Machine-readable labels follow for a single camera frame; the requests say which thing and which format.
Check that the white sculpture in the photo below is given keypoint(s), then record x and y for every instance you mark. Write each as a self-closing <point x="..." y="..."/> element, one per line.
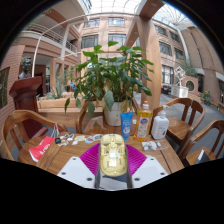
<point x="180" y="83"/>

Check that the yellow computer mouse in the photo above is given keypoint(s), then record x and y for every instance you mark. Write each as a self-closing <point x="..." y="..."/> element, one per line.
<point x="113" y="155"/>

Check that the clear plastic packet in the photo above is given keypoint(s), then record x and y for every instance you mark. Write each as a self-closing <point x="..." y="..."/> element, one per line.
<point x="150" y="145"/>

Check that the green potted plant, white pot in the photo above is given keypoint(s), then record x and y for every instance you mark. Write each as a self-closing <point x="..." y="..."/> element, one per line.
<point x="113" y="76"/>

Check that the black notebook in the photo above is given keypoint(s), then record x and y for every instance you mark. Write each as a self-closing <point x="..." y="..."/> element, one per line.
<point x="202" y="156"/>

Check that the wooden planter box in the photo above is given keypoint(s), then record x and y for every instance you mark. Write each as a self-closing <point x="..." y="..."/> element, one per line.
<point x="55" y="103"/>

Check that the yellow liquid bottle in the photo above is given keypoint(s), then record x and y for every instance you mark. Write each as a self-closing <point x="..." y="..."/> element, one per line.
<point x="143" y="123"/>

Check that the red and white bag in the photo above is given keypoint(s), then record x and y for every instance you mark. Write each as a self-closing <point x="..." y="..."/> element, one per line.
<point x="40" y="150"/>

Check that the green agave plant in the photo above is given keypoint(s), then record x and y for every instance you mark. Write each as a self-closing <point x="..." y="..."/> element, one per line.
<point x="55" y="93"/>

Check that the dark red wooden pedestal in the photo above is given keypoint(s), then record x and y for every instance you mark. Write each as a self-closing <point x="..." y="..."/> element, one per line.
<point x="26" y="96"/>

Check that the yellow flowering plant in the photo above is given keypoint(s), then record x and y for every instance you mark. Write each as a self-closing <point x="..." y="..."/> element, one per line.
<point x="207" y="96"/>

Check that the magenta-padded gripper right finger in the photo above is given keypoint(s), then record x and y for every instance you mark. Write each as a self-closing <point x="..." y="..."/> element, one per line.
<point x="148" y="170"/>

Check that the white pump bottle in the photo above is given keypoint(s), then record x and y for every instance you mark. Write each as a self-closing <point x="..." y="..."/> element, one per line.
<point x="160" y="125"/>

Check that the dark bust statue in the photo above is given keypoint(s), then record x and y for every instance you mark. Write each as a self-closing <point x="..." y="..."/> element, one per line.
<point x="25" y="68"/>

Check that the blue tube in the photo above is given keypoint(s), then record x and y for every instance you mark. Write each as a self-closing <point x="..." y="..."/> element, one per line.
<point x="126" y="125"/>

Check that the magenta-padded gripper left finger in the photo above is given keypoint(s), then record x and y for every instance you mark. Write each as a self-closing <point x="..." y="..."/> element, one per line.
<point x="76" y="171"/>

